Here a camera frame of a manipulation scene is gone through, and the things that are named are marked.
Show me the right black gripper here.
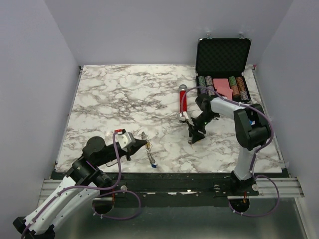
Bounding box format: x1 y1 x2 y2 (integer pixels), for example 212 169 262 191
187 112 218 144

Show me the yellow capped key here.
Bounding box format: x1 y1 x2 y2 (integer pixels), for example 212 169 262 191
188 140 194 149

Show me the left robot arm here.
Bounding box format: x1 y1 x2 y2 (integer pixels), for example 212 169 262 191
13 129 147 239

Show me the red glitter microphone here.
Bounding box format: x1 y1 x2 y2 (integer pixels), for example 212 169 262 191
178 84 187 113

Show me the pink playing cards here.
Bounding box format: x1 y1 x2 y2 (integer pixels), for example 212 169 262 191
213 78 233 100

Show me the black poker chip case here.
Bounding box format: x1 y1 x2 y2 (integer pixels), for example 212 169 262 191
195 38 251 103

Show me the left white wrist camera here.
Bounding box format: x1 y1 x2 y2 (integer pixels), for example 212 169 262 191
116 132 136 150

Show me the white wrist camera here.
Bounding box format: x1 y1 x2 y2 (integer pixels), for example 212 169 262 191
116 132 136 150
177 112 194 125

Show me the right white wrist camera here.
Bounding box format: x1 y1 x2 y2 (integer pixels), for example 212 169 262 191
177 112 194 125

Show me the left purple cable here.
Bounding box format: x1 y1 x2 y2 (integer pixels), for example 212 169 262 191
20 128 142 239

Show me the purple cable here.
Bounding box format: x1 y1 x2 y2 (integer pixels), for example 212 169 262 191
180 86 281 217
20 128 142 239

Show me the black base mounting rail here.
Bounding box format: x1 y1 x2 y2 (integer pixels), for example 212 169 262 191
93 173 259 211

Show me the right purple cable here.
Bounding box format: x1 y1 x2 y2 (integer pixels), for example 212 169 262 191
180 86 281 217

